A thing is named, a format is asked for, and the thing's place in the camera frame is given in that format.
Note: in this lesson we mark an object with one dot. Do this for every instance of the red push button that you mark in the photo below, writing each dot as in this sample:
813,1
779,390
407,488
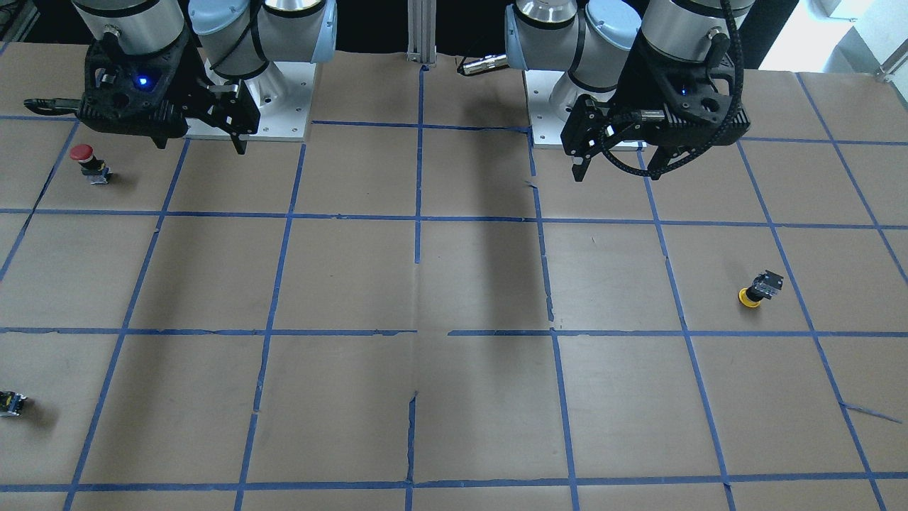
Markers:
95,170

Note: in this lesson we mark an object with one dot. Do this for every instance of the aluminium profile post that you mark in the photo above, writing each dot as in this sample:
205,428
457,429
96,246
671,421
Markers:
421,29

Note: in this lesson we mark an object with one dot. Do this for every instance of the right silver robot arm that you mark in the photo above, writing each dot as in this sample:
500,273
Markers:
218,70

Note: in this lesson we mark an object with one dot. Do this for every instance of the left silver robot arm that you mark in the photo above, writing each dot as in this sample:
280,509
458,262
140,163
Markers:
592,43

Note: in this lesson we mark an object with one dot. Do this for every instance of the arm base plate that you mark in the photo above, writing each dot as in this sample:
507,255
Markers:
550,95
284,92

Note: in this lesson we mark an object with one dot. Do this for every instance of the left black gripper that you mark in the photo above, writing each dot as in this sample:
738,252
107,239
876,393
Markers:
633,84

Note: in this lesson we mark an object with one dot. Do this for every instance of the yellow push button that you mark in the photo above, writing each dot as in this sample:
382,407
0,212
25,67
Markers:
766,285

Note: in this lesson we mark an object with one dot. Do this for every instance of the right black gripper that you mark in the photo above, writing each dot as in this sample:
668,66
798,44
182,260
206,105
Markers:
196,86

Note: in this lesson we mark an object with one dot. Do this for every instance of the silver cable connector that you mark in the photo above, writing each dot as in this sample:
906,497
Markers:
488,63

